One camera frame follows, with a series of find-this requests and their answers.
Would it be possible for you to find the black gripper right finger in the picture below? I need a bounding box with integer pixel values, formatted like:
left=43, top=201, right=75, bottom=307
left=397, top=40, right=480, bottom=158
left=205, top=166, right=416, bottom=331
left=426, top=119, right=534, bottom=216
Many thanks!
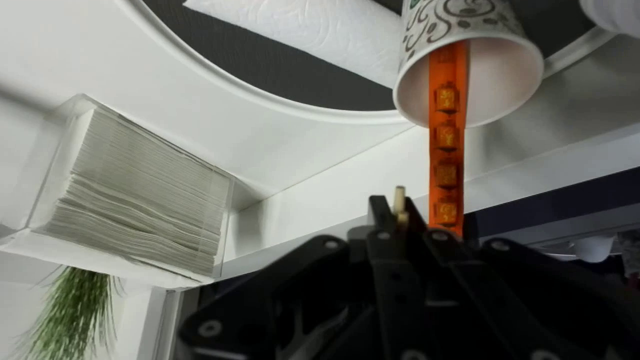
left=400, top=197, right=640, bottom=360

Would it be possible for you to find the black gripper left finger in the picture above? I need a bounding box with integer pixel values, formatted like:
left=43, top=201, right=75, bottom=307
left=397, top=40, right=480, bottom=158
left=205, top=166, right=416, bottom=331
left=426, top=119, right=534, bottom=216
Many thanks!
left=177, top=194, right=407, bottom=360

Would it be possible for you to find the thin wooden stick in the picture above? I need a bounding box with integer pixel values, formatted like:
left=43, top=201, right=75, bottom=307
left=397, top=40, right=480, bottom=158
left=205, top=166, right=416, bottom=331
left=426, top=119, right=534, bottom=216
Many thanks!
left=393, top=184, right=411, bottom=226

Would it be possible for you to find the open patterned paper cup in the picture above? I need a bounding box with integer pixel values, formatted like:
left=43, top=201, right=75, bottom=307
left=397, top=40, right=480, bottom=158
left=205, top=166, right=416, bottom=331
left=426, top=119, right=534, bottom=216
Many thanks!
left=390, top=0, right=549, bottom=130

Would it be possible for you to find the clear acrylic napkin holder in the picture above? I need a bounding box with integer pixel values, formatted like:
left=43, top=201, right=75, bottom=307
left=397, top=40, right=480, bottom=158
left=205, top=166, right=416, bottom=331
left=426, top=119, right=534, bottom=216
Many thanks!
left=0, top=91, right=271, bottom=292

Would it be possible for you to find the orange flat stick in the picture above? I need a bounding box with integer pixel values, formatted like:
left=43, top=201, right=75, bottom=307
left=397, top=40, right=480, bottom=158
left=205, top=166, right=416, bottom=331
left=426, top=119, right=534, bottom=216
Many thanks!
left=426, top=37, right=473, bottom=239

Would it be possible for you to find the round black white-rimmed tray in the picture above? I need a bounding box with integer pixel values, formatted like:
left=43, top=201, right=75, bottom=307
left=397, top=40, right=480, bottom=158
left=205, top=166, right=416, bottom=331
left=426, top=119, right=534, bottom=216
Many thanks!
left=127, top=0, right=619, bottom=125

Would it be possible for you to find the green plant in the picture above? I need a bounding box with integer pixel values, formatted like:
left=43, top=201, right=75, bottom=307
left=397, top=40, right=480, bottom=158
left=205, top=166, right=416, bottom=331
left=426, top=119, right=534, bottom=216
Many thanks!
left=25, top=263, right=124, bottom=360

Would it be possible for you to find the rolled white towel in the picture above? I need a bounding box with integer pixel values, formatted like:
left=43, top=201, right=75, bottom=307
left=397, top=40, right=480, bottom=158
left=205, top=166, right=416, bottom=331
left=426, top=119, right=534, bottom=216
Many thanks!
left=183, top=0, right=409, bottom=90

